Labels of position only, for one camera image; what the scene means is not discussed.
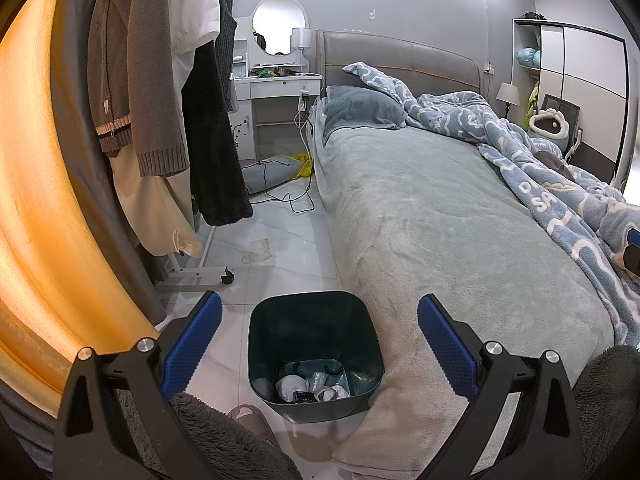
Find grey cat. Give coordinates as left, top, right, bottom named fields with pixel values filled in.
left=537, top=152, right=576, bottom=181

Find dark teal waste bin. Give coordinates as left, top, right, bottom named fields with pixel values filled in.
left=247, top=290, right=386, bottom=423

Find cosmetics clutter pile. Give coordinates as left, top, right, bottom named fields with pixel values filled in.
left=252, top=66, right=301, bottom=79

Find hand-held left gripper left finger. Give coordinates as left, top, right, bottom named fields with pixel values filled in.
left=52, top=290, right=223, bottom=480

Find grey-blue pillow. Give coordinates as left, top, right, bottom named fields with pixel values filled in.
left=322, top=85, right=407, bottom=146

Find taupe knit sweater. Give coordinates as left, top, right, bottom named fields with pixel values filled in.
left=100, top=0, right=191, bottom=178

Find cream long garment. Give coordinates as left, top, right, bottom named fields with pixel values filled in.
left=107, top=145, right=203, bottom=261

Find grey floor cushion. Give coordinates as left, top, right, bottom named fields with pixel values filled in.
left=242, top=155, right=301, bottom=196

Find grey knit vest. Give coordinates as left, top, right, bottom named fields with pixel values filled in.
left=215, top=0, right=240, bottom=113

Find white table lamp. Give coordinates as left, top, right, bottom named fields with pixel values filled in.
left=291, top=27, right=312, bottom=73

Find orange curtain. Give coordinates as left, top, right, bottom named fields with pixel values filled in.
left=0, top=0, right=161, bottom=406

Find yellow-green soft toy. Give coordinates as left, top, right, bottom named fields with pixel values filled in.
left=522, top=82, right=538, bottom=131

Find black chair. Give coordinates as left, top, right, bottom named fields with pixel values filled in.
left=540, top=94, right=583, bottom=163

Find grey curtain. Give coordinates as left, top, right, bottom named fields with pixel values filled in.
left=50, top=0, right=168, bottom=326

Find white shirt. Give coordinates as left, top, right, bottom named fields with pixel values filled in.
left=167, top=0, right=222, bottom=56

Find green and white pet bed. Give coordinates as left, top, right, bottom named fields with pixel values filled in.
left=529, top=109, right=570, bottom=148

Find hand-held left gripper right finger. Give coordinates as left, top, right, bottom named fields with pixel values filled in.
left=417, top=294, right=586, bottom=480

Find brown striped zip jacket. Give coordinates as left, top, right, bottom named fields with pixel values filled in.
left=87, top=0, right=136, bottom=158

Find bedside lamp with shade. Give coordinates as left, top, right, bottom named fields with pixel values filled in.
left=496, top=82, right=521, bottom=121

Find white dressing table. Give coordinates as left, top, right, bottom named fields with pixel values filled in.
left=232, top=74, right=323, bottom=161

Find white wardrobe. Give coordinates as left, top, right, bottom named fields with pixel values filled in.
left=512, top=18, right=628, bottom=186

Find round mirror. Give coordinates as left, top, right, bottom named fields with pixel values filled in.
left=252, top=0, right=307, bottom=57

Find black cable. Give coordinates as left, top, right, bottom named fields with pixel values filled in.
left=240, top=157, right=316, bottom=213

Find grey slipper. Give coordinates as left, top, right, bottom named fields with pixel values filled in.
left=227, top=404, right=276, bottom=448

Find yellow cloth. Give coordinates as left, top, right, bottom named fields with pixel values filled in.
left=292, top=152, right=315, bottom=179

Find bed with grey headboard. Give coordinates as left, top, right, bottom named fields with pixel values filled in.
left=305, top=29, right=640, bottom=476

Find white charger cable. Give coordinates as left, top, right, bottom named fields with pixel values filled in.
left=295, top=107, right=314, bottom=142

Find white clothes rack base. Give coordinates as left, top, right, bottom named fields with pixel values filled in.
left=165, top=225, right=236, bottom=291

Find blue printed fleece blanket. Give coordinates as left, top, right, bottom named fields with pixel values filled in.
left=342, top=61, right=640, bottom=351

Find white desktop shelf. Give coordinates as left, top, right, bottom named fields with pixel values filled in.
left=231, top=40, right=251, bottom=78

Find black fleece coat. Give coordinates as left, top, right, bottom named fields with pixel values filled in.
left=181, top=35, right=253, bottom=227

